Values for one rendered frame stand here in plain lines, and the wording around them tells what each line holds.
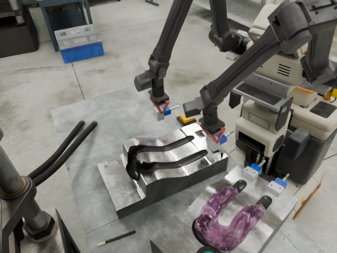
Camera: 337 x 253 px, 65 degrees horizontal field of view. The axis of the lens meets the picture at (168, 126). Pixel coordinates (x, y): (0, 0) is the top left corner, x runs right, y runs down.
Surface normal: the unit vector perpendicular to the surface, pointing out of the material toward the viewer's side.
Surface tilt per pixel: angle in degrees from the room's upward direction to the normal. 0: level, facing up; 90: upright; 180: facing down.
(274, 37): 74
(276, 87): 90
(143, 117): 0
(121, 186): 0
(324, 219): 0
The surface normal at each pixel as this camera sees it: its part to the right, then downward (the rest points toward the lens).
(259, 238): -0.20, -0.64
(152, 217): -0.04, -0.77
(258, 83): -0.73, 0.46
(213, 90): -0.88, 0.08
